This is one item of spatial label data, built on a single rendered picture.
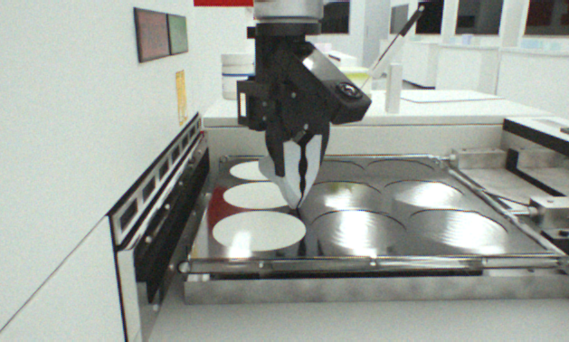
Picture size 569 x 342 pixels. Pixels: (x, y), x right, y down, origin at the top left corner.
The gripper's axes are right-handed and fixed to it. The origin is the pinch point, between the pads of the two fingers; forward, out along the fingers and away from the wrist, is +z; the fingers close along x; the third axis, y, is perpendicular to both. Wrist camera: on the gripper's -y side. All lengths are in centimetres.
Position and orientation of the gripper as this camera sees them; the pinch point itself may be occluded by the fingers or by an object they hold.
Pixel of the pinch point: (299, 199)
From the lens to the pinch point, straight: 52.7
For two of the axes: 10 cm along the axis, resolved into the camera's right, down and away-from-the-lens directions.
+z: 0.0, 9.5, 3.1
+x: -7.3, 2.1, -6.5
